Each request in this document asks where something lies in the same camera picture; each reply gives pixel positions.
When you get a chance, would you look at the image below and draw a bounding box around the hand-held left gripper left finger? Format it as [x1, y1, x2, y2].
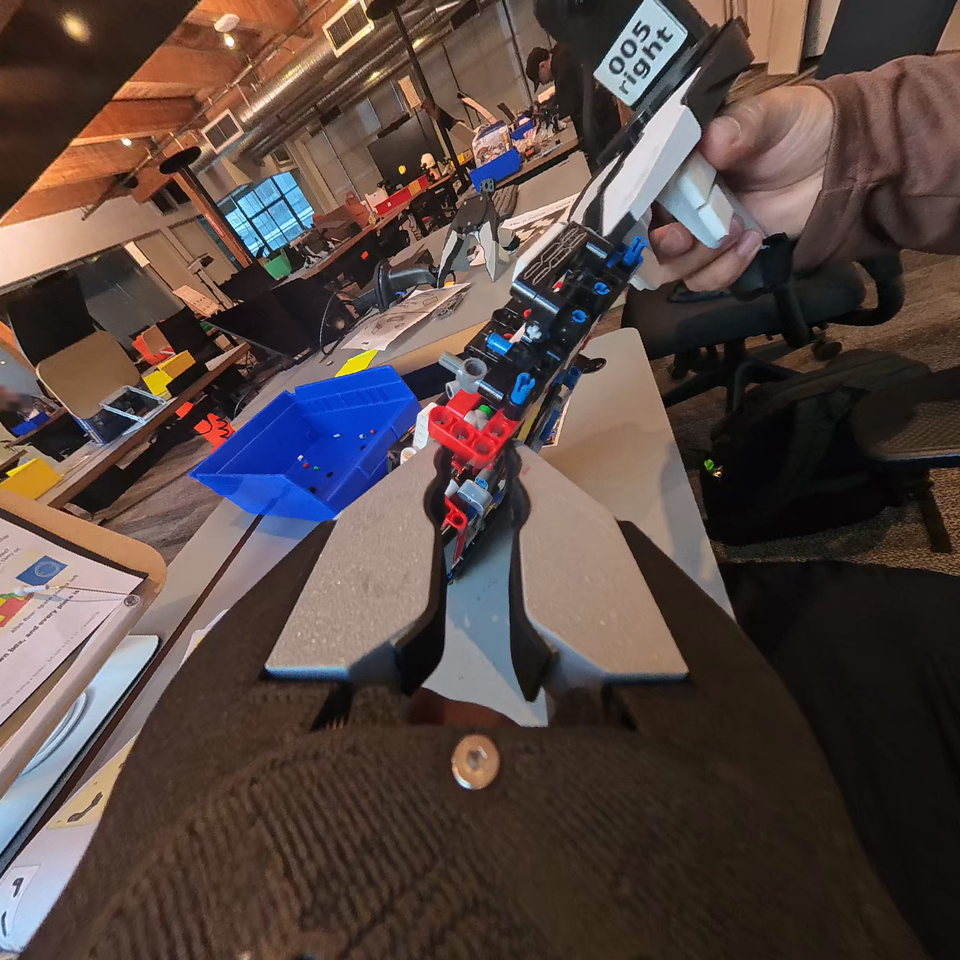
[264, 442, 451, 696]

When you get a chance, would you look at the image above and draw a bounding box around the white rounded flat device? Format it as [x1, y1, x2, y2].
[0, 636, 161, 790]

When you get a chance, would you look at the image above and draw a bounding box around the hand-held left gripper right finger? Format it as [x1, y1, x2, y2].
[507, 446, 690, 704]

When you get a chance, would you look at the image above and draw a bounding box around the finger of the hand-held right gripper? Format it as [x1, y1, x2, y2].
[571, 141, 633, 232]
[598, 99, 708, 240]

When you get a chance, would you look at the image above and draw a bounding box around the spare grey black gripper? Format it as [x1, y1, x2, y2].
[436, 191, 520, 284]

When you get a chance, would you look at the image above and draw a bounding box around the person's right hand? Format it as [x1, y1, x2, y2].
[647, 84, 837, 295]

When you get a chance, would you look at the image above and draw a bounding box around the building-block instruction sheet on board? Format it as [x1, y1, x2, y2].
[0, 489, 168, 798]

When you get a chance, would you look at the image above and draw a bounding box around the black backpack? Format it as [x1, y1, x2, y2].
[701, 351, 935, 547]

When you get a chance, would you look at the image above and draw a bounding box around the black office chair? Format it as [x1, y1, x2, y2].
[622, 251, 906, 410]

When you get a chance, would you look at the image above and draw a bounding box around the blue plastic bin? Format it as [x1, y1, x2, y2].
[189, 364, 423, 523]
[468, 146, 524, 193]

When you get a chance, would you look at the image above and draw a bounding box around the black handheld device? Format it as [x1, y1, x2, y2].
[351, 258, 440, 315]

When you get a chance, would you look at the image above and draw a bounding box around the yellow plastic bin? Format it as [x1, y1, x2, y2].
[0, 457, 65, 501]
[142, 351, 198, 396]

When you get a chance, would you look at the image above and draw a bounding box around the printed instruction paper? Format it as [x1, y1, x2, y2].
[0, 517, 146, 727]

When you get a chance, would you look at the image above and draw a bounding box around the paned window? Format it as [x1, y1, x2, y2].
[217, 171, 316, 258]

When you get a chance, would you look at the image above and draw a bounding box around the person's right forearm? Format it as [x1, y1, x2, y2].
[795, 51, 960, 273]

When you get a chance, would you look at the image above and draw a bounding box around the white printed sheet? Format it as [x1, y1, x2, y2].
[341, 281, 472, 352]

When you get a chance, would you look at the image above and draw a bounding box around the brick-built toy race car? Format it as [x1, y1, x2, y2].
[384, 221, 651, 585]

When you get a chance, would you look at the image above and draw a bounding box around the black monitor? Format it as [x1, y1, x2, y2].
[206, 285, 335, 363]
[6, 271, 99, 365]

